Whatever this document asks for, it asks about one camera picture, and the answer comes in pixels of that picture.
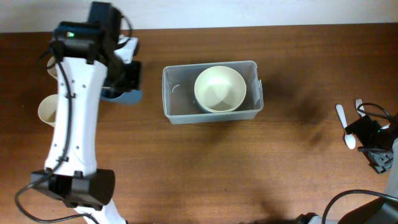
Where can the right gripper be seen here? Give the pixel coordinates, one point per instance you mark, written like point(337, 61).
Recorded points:
point(362, 128)

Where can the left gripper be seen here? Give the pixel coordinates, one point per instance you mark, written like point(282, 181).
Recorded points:
point(135, 84)

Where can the blue bowl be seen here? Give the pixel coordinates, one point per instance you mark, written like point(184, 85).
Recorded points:
point(203, 109)

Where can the cream bowl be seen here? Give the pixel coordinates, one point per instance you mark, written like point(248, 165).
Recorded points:
point(214, 103)
point(220, 80)

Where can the blue cup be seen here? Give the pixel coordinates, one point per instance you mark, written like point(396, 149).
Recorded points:
point(129, 98)

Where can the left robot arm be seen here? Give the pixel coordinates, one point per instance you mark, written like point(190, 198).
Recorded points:
point(92, 59)

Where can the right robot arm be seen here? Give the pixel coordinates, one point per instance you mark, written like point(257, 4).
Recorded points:
point(383, 209)

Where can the clear plastic storage container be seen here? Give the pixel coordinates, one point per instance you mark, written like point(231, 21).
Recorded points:
point(179, 100)

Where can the white plastic spoon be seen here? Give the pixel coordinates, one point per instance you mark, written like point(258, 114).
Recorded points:
point(348, 138)

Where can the white plastic fork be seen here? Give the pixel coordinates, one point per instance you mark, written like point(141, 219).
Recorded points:
point(360, 107)

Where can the cream cup far left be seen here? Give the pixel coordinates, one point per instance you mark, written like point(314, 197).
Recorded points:
point(51, 68)

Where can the cream cup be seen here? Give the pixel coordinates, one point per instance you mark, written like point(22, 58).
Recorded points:
point(47, 110)
point(51, 68)

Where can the cream cup near left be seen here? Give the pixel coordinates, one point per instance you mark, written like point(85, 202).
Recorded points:
point(47, 110)

